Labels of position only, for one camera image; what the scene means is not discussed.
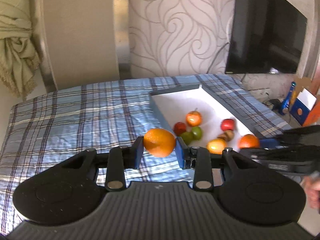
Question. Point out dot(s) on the dark green lime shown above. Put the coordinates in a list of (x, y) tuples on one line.
[(187, 137)]

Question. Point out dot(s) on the small orange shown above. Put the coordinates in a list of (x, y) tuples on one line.
[(249, 141)]

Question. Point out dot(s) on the large red apple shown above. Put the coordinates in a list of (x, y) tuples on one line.
[(179, 128)]

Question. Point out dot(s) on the blue bottle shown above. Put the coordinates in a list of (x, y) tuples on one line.
[(284, 106)]

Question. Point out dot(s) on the yellow-orange orange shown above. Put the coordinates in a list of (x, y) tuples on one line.
[(159, 142)]

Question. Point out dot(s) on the small tan round fruit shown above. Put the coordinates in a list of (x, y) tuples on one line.
[(222, 136)]

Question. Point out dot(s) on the dimpled orange tangerine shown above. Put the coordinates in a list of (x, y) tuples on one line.
[(216, 146)]

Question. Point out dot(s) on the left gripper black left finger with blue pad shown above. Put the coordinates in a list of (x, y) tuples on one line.
[(117, 160)]

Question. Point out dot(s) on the black flat screen monitor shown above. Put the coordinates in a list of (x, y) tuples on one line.
[(267, 37)]

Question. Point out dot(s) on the tangerine with green stem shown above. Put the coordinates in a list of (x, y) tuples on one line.
[(193, 118)]

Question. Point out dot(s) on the brown round fruit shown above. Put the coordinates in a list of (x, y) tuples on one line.
[(229, 134)]

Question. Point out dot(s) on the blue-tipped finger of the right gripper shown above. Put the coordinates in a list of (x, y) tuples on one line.
[(274, 142)]

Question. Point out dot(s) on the grey box white inside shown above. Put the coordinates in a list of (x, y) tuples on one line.
[(171, 105)]

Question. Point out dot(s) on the green apple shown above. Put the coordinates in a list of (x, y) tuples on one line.
[(196, 132)]

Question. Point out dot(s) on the beige fringed curtain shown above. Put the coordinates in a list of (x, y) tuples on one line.
[(19, 58)]

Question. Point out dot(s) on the small red apple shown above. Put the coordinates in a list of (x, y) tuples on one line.
[(227, 124)]

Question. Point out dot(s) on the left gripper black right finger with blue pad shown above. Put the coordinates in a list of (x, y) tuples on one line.
[(201, 161)]

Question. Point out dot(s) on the blue plaid tablecloth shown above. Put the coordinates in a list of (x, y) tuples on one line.
[(49, 129)]

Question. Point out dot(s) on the person's right hand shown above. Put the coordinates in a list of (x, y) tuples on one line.
[(311, 186)]

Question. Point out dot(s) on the orange white cardboard box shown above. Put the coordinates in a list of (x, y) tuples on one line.
[(304, 104)]

